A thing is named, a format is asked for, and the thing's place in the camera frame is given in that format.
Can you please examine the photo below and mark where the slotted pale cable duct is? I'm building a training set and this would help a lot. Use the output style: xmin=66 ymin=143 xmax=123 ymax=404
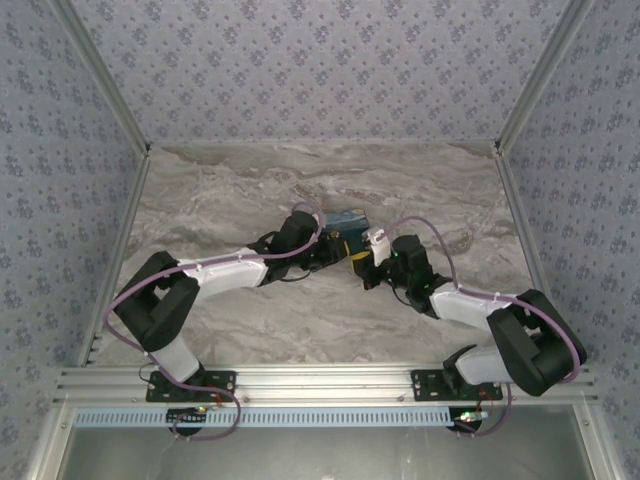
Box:
xmin=71 ymin=405 xmax=452 ymax=429

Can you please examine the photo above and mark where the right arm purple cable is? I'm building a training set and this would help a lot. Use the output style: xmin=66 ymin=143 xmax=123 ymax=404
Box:
xmin=381 ymin=215 xmax=589 ymax=439

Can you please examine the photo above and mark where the left side table rail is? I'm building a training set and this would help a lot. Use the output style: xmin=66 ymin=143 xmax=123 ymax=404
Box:
xmin=76 ymin=148 xmax=152 ymax=369

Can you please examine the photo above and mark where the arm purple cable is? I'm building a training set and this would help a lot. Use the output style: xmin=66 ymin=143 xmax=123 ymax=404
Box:
xmin=101 ymin=199 xmax=329 ymax=442
xmin=381 ymin=215 xmax=589 ymax=439

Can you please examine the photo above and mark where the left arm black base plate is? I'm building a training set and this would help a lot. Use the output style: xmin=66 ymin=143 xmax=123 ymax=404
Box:
xmin=145 ymin=370 xmax=238 ymax=403

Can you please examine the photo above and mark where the table rail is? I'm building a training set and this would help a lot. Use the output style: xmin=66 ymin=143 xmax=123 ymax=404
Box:
xmin=76 ymin=148 xmax=152 ymax=369
xmin=493 ymin=143 xmax=572 ymax=365

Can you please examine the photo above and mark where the right side table rail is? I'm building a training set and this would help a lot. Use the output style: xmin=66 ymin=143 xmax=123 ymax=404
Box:
xmin=493 ymin=143 xmax=572 ymax=365

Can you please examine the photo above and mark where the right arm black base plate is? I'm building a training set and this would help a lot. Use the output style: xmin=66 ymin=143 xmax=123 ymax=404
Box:
xmin=409 ymin=368 xmax=504 ymax=402

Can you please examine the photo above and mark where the starry night print tin box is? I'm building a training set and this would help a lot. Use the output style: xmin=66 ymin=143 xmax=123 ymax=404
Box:
xmin=323 ymin=208 xmax=372 ymax=253

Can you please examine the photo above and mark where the aluminium front frame rail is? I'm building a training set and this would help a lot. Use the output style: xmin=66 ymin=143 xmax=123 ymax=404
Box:
xmin=52 ymin=363 xmax=599 ymax=406

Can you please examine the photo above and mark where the slanted aluminium post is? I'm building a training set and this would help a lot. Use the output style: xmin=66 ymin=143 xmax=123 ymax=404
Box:
xmin=493 ymin=0 xmax=597 ymax=150
xmin=49 ymin=0 xmax=152 ymax=155

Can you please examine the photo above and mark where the grey metal lower panel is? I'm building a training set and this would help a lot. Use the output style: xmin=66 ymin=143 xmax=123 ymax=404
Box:
xmin=58 ymin=425 xmax=597 ymax=480

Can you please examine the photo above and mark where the left small circuit board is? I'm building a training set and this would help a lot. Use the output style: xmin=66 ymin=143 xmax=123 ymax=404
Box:
xmin=166 ymin=406 xmax=209 ymax=435

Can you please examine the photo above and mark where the small circuit board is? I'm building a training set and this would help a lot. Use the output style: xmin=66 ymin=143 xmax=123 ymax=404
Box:
xmin=449 ymin=408 xmax=489 ymax=434
xmin=166 ymin=406 xmax=209 ymax=435

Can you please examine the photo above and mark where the right small circuit board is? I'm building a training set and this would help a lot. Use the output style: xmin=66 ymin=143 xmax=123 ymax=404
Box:
xmin=449 ymin=408 xmax=489 ymax=434

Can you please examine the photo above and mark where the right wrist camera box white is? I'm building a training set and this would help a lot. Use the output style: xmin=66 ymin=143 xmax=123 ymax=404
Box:
xmin=363 ymin=226 xmax=394 ymax=267

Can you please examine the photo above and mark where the right slanted aluminium post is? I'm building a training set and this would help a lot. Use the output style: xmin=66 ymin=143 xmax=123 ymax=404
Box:
xmin=493 ymin=0 xmax=597 ymax=150

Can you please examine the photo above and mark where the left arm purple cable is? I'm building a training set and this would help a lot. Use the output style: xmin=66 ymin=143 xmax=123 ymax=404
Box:
xmin=101 ymin=199 xmax=329 ymax=442

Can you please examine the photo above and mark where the left slanted aluminium post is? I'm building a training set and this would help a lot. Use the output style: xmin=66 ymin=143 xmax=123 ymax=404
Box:
xmin=49 ymin=0 xmax=152 ymax=155

